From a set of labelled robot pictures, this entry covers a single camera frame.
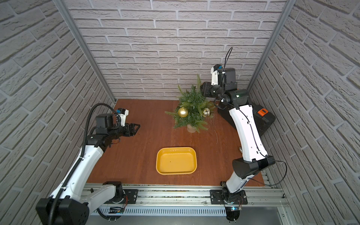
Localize shiny gold ball ornament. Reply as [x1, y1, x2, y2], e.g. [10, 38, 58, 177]
[202, 108, 212, 117]

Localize matte gold ball ornament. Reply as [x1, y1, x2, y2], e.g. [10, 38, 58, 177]
[178, 107, 188, 118]

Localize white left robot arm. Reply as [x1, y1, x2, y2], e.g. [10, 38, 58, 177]
[36, 108, 140, 225]

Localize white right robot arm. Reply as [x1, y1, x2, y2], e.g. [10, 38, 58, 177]
[200, 64, 275, 202]

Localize small green christmas tree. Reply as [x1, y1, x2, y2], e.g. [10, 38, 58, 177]
[165, 75, 215, 133]

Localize yellow plastic tray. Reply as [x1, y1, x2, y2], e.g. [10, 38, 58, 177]
[156, 147, 197, 175]

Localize black plastic tool case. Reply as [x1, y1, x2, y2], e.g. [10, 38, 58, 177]
[217, 104, 276, 137]

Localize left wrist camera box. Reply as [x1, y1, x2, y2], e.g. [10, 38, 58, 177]
[116, 108, 129, 127]

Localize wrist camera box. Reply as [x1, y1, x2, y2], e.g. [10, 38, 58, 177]
[211, 64, 225, 86]
[116, 108, 129, 127]

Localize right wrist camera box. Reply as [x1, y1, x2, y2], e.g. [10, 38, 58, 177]
[211, 64, 225, 86]

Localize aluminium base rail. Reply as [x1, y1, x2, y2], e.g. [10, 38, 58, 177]
[99, 184, 290, 217]

